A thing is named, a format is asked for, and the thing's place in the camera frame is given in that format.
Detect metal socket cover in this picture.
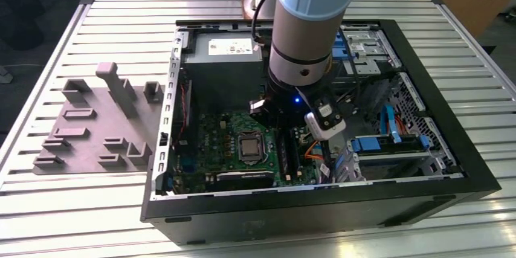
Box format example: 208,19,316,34
237,132,265,161

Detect silver CPU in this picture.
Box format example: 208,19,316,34
240,140,262,155

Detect grey power supply unit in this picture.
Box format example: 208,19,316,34
182,33,273,112

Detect CPU socket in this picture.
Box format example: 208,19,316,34
236,130,269,163

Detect green motherboard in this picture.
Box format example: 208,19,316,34
172,108,318,194

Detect blue drive carrier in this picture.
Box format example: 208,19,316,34
330,30,350,61

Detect hard disk in blue carrier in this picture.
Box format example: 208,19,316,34
348,134,430,156

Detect metal drive cage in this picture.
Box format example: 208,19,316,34
337,25,404,95

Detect black graphics card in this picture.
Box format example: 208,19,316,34
205,170,274,192

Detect metal disk bay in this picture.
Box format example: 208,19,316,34
345,149,444,180

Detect black PC case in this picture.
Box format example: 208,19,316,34
138,18,502,246

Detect grey parts rack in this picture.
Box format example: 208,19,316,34
32,61,166,176

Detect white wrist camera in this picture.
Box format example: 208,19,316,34
304,97,348,141

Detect orange wire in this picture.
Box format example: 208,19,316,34
304,144,322,161

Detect blue flat wire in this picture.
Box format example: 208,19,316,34
378,103,404,144

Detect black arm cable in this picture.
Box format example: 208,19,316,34
249,0,278,48

